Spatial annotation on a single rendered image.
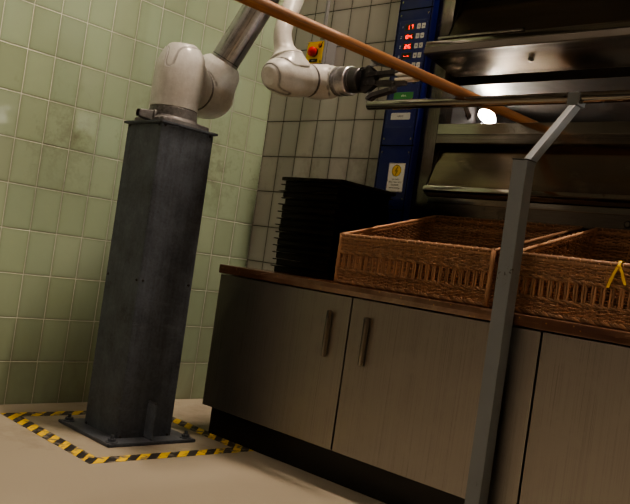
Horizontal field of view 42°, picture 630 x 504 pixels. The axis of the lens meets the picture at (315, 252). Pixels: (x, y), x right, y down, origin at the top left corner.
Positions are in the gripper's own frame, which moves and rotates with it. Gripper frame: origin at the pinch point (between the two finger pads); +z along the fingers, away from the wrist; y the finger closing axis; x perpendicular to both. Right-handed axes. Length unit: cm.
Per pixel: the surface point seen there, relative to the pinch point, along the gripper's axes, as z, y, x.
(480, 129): -8, 3, -54
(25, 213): -117, 54, 48
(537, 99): 33.0, 3.5, -15.9
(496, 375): 45, 76, 7
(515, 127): 5, 3, -54
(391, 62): 7.1, 0.7, 16.4
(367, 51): 7.2, 0.7, 26.5
